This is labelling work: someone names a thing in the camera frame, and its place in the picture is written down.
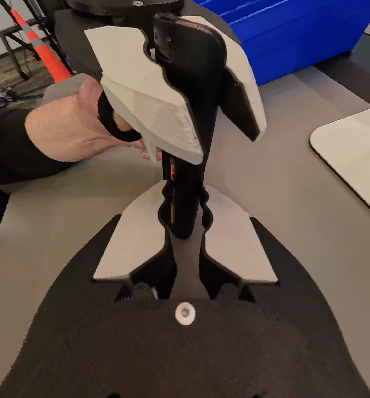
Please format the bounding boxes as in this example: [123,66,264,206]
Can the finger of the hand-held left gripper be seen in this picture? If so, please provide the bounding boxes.
[84,26,205,166]
[180,16,268,143]

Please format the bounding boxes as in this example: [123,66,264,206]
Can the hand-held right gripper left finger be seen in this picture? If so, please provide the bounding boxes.
[93,179,177,300]

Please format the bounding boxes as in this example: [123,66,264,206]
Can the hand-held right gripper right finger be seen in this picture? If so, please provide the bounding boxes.
[199,185,279,300]

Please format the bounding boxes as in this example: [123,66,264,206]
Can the black remote control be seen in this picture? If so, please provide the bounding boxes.
[153,13,226,240]

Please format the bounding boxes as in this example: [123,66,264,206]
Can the grey desk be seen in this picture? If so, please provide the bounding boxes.
[0,12,370,398]

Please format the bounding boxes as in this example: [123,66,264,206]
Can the black desk mat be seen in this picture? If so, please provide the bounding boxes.
[314,33,370,108]

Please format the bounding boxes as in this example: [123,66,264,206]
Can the person's left hand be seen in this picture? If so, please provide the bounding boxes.
[24,78,162,162]

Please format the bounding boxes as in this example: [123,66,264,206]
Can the orange traffic cone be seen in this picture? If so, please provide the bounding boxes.
[10,9,73,84]

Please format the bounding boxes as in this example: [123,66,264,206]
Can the blue plastic bin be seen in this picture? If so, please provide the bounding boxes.
[193,0,370,87]

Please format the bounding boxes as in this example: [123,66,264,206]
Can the black tripod stand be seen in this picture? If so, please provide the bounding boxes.
[0,0,75,81]

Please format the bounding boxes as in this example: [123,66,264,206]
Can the wooden document stand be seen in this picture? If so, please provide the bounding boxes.
[309,104,370,223]

